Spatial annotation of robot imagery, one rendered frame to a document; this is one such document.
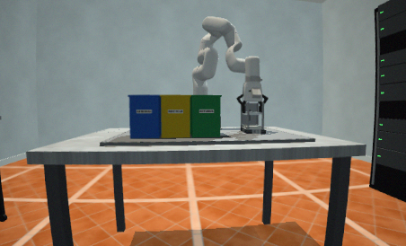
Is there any green open bin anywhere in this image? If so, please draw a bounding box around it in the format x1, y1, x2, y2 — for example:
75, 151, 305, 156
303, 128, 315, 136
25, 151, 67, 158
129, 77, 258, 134
190, 95, 222, 137

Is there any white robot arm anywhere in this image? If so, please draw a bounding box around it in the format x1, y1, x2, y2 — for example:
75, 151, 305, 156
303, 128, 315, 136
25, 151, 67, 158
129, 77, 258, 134
192, 17, 262, 95

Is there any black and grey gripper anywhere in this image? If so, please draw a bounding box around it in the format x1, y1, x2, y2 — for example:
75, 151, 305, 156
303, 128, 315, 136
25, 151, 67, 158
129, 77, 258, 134
236, 82, 268, 113

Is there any yellow bin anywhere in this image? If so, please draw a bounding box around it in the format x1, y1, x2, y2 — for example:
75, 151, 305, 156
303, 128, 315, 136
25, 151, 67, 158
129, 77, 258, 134
160, 95, 191, 138

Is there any blue bin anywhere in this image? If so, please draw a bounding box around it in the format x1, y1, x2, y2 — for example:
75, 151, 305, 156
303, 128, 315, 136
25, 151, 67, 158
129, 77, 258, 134
128, 95, 162, 138

